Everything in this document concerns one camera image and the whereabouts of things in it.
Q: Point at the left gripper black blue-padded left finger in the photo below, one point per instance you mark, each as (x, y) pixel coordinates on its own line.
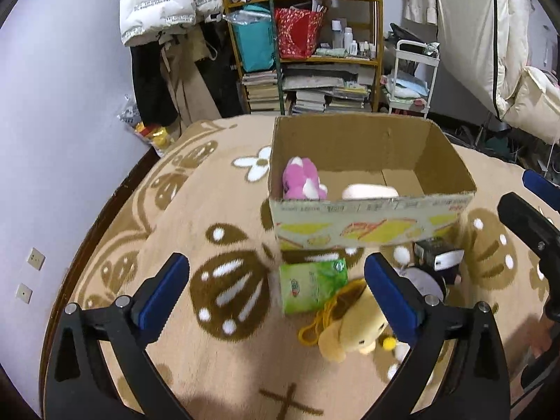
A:
(99, 367)

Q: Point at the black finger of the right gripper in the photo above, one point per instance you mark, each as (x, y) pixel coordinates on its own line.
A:
(535, 231)

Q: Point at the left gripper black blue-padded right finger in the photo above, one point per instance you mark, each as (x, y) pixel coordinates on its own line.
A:
(475, 384)

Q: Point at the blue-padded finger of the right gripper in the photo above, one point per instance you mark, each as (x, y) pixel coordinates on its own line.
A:
(541, 187)

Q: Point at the yellow plush doll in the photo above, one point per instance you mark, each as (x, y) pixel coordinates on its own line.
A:
(351, 321)

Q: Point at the pink swirl snail plush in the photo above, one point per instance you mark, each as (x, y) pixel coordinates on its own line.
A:
(368, 191)

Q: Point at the pink plush bear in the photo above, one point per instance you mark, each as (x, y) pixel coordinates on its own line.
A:
(301, 181)

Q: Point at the purple-haired plush doll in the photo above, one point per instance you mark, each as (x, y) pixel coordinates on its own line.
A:
(426, 281)

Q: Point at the small black white box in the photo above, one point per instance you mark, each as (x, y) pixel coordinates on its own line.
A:
(438, 254)

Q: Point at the white rolling cart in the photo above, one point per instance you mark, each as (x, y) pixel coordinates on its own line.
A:
(409, 87)

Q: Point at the cream bedding pile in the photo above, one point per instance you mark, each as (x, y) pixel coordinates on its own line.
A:
(485, 45)

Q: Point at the green tissue pack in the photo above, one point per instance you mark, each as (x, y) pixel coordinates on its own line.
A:
(307, 287)

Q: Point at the open cardboard box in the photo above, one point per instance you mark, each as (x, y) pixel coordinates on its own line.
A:
(409, 154)

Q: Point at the beige brown patterned rug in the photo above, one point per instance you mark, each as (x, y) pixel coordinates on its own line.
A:
(228, 351)

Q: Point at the snack bag on floor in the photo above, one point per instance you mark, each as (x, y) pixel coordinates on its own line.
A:
(154, 135)

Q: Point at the wooden shelf rack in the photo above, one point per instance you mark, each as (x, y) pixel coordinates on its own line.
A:
(345, 65)

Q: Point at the black hanging coat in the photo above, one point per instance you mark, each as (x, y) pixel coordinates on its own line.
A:
(152, 96)

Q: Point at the red gift bag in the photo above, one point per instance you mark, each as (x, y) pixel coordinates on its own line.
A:
(297, 32)

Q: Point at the stack of books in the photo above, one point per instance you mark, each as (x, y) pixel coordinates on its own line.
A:
(263, 92)

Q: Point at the teal storage bag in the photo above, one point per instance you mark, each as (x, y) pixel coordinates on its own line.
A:
(252, 26)

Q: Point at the wall socket lower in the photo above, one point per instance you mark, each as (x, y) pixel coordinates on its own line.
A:
(24, 293)

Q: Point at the wall socket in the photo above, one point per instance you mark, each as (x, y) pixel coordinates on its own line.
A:
(24, 293)
(36, 258)

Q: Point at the wall socket upper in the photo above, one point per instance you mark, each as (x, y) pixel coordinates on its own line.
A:
(36, 258)

